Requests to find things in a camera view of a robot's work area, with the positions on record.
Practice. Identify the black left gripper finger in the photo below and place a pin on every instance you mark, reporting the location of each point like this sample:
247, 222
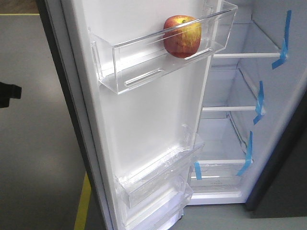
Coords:
8, 91

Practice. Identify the clear crisper drawer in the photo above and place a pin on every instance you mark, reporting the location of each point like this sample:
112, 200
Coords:
218, 173

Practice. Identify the upper clear door bin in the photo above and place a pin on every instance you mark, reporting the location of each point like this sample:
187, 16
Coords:
130, 64

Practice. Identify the top blue tape strip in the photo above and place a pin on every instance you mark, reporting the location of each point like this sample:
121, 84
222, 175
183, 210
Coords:
284, 51

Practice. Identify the middle clear door bin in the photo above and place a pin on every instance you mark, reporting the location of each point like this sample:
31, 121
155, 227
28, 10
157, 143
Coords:
137, 185

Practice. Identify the middle blue tape strip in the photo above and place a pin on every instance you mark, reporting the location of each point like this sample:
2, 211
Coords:
259, 105

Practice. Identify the lower left blue tape strip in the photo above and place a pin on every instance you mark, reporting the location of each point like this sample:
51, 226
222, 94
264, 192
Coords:
197, 168

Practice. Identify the fridge body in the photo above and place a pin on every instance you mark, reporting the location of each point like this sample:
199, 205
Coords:
230, 96

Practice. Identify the lower clear door bin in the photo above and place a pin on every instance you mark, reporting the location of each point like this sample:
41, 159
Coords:
157, 208

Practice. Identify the clear door bin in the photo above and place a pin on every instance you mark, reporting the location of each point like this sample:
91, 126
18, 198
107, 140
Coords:
130, 64
157, 208
137, 185

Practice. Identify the lower right blue tape strip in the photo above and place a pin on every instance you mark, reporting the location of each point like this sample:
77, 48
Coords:
248, 158

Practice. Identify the blue tape strip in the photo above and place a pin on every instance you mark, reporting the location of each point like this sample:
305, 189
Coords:
248, 158
259, 105
197, 168
284, 51

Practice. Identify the fridge door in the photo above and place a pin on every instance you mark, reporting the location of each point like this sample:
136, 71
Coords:
119, 133

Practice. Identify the red yellow apple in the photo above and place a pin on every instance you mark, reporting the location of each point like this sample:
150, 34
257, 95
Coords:
184, 41

